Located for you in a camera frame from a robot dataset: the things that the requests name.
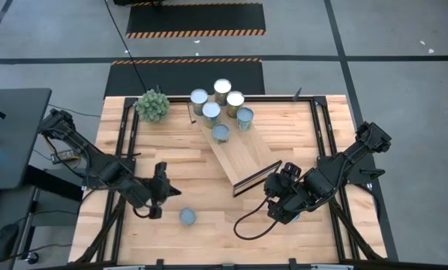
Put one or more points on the food can grey-brown label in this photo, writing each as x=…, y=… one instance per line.
x=222, y=86

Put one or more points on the small electronics box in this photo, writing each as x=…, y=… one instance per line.
x=63, y=155

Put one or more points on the black computer mouse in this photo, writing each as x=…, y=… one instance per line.
x=4, y=242

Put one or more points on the food can white-green label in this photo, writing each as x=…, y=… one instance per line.
x=245, y=114

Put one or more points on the food can yellow-green label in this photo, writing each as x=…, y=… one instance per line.
x=235, y=99

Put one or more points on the black aluminium table frame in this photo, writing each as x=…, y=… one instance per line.
x=268, y=99

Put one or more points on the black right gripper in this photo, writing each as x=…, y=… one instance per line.
x=296, y=197

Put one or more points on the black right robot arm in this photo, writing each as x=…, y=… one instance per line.
x=340, y=168

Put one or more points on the small green potted plant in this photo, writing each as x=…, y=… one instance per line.
x=152, y=105

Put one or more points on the carrots can blue-yellow label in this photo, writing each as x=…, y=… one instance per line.
x=211, y=110

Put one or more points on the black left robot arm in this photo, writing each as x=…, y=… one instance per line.
x=96, y=165

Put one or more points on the black desk caster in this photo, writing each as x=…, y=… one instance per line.
x=32, y=258

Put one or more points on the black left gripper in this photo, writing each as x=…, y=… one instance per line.
x=160, y=185

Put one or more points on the dark grey desk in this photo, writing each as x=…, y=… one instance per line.
x=17, y=131

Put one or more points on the short beef can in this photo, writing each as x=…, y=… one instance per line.
x=220, y=132

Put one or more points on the teal tuna can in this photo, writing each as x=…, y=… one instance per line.
x=188, y=216

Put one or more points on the black hazard-striped floor mat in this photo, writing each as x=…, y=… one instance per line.
x=195, y=17
x=186, y=78

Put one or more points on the peas can blue-yellow label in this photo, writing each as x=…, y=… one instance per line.
x=199, y=96

